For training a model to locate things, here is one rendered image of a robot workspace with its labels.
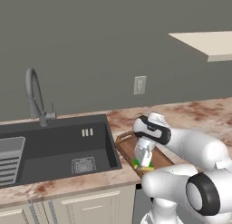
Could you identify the pale wall socket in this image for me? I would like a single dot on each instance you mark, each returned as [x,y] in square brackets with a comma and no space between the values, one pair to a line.
[140,85]

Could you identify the cream cupboard door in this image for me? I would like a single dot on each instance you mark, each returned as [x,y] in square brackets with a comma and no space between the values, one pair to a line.
[92,208]
[12,216]

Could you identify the yellow and green sponge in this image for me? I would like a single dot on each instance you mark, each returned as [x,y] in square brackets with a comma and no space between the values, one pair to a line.
[146,168]

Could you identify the dark grey sink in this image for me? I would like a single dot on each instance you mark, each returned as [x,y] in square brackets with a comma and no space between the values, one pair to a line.
[60,146]

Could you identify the cream wall shelf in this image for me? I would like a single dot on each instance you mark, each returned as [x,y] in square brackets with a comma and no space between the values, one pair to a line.
[208,44]

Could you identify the grey dishwasher front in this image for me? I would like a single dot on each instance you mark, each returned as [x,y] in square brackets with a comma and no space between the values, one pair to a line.
[141,205]

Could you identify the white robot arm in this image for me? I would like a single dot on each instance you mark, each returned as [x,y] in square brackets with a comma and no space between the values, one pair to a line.
[199,149]

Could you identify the grey curved tap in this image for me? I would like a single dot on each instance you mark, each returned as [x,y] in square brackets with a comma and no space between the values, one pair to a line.
[33,94]

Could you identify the brown wooden cutting board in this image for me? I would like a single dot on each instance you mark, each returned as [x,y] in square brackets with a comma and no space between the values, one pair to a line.
[128,146]

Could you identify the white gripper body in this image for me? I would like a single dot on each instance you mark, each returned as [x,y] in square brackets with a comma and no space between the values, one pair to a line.
[144,152]

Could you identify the grey sink drying rack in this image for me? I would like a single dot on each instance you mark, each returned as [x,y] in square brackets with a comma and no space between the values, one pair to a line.
[10,161]

